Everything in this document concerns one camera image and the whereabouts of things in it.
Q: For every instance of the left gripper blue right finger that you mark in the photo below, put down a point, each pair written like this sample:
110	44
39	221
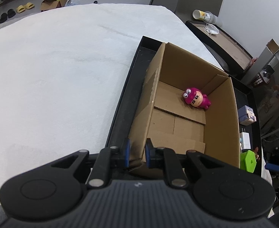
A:
170	163

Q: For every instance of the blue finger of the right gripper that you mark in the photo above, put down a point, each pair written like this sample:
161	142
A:
271	167

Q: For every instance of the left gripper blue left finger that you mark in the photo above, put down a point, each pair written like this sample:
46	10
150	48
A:
106	162

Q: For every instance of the green hexagonal box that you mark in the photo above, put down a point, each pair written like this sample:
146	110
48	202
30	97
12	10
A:
248	161

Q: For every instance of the white usb charger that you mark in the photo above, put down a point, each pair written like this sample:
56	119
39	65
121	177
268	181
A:
244	140

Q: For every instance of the purple white cube charger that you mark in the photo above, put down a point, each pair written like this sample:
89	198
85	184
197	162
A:
246	115

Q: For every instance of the brown cardboard box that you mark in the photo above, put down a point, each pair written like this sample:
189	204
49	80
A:
164	117

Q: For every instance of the pink cartoon figurine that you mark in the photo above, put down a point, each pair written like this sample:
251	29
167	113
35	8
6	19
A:
196	98

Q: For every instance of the brown-haired doll figurine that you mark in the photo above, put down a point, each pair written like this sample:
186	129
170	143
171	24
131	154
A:
256	150

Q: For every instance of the black shallow tray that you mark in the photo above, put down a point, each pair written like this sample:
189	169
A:
130	96

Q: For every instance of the black brown side tray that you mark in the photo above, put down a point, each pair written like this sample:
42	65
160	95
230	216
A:
232	57

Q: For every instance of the white face mask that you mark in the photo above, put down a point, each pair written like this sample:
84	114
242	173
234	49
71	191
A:
211	29

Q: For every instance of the white yellow can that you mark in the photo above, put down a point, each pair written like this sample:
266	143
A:
204	16

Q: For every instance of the cardboard box on floor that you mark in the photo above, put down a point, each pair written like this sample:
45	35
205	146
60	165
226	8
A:
52	4

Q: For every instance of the yellow slippers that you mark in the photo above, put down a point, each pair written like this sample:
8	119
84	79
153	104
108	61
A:
23	8

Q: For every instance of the black slippers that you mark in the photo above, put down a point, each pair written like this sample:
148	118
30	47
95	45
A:
7	15

